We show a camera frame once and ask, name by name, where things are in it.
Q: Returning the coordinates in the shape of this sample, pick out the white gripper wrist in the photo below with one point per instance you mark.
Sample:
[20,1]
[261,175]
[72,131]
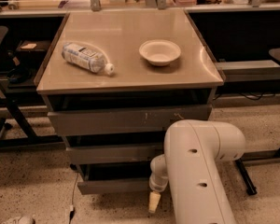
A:
[156,187]

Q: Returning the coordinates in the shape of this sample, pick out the grey bottom drawer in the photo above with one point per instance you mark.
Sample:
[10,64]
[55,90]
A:
[113,177]

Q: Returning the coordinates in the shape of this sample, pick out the grey drawer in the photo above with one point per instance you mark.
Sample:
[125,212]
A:
[113,177]
[114,153]
[124,120]

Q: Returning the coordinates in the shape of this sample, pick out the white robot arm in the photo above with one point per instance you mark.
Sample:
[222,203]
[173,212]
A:
[188,169]

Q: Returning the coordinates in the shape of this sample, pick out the grey middle drawer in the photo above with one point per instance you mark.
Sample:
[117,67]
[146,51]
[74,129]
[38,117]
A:
[114,153]

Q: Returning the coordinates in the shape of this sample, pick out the grey top drawer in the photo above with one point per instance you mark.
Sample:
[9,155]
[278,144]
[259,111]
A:
[124,120]

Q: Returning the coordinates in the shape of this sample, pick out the grey drawer cabinet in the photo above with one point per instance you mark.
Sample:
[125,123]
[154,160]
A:
[192,79]

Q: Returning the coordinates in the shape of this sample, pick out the black metal floor bar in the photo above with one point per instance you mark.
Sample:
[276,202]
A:
[250,188]

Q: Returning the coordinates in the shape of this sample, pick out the white shoe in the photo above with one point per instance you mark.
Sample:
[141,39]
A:
[19,220]

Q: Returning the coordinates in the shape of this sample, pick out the white paper bowl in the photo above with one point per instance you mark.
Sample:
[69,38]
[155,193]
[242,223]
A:
[160,52]

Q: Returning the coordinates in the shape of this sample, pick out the plastic water bottle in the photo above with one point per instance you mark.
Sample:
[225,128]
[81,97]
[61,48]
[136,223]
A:
[90,59]

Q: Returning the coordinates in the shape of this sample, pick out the black box on shelf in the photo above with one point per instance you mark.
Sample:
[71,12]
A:
[33,49]

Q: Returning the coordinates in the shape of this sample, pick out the black table frame left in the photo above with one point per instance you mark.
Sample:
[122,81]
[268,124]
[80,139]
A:
[31,138]

